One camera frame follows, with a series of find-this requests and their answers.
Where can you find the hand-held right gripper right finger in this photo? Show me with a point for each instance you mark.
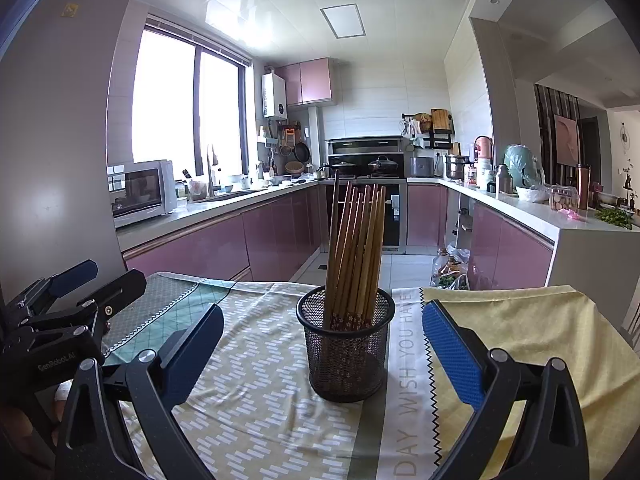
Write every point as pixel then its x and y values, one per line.
pixel 452 355

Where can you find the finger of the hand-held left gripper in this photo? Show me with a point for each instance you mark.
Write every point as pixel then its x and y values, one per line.
pixel 75 275
pixel 125 290

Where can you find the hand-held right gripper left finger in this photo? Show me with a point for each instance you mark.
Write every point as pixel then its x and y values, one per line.
pixel 192 345

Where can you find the black mesh utensil holder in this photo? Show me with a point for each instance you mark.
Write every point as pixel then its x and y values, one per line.
pixel 345 360

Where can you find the bundle of wooden chopsticks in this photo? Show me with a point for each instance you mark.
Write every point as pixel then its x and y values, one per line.
pixel 355 240

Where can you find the person's left hand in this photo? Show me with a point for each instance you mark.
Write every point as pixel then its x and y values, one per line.
pixel 30 427

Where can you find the plastic bags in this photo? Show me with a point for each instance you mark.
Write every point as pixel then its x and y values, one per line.
pixel 462 280

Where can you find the patterned tablecloth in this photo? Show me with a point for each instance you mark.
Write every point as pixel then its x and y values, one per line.
pixel 260 385

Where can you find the clear oil bottle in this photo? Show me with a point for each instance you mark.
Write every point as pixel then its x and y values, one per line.
pixel 441 270

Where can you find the amber oil bottle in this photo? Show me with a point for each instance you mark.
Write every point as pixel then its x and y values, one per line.
pixel 454 265

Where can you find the white microwave oven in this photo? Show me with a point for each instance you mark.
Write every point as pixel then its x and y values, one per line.
pixel 142 192

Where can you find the pink base cabinets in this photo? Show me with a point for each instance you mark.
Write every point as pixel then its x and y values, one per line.
pixel 225 240
pixel 510 255

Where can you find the black built-in oven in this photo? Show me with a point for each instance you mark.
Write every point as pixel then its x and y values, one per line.
pixel 395 230

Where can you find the grey refrigerator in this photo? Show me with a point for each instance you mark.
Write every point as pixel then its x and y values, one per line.
pixel 60 135

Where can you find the metal faucet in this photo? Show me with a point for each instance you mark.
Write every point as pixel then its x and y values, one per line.
pixel 212 170

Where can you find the steel thermos bottle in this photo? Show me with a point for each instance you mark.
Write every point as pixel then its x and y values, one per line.
pixel 505 180

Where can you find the steel stockpot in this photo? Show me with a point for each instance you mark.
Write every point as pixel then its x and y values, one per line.
pixel 457 167

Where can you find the clear egg container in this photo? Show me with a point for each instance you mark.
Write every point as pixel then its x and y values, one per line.
pixel 562 199

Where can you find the kitchen window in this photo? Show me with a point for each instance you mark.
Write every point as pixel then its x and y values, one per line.
pixel 165 95

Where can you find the black pot with lid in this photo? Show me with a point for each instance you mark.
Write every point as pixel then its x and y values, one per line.
pixel 383 166
pixel 342 167

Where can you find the pink kettle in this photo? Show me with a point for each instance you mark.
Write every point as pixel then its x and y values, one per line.
pixel 483 152

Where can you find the round woven basket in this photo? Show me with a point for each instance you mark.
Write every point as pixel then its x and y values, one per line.
pixel 295 167

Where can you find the green leafy vegetables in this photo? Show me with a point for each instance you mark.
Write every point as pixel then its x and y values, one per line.
pixel 614 219

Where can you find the copper tumbler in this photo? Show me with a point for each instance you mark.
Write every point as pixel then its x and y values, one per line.
pixel 584 185

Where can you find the hanging frying pan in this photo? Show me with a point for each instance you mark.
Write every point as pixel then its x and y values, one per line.
pixel 301 152

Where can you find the black range hood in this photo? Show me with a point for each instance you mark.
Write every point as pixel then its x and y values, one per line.
pixel 365 146

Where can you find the wooden cutting board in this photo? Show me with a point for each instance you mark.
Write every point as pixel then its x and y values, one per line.
pixel 439 120

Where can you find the white gas water heater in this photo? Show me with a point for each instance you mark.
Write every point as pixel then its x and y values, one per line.
pixel 274 96

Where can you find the ceiling light panel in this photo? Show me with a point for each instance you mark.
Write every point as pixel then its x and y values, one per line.
pixel 344 22

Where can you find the black wall rack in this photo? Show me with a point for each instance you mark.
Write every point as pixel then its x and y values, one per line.
pixel 440 137

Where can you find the framed wall picture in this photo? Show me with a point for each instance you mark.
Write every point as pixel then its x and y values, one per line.
pixel 566 140

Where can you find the pink wall cabinet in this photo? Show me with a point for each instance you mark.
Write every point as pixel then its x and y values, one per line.
pixel 307 82

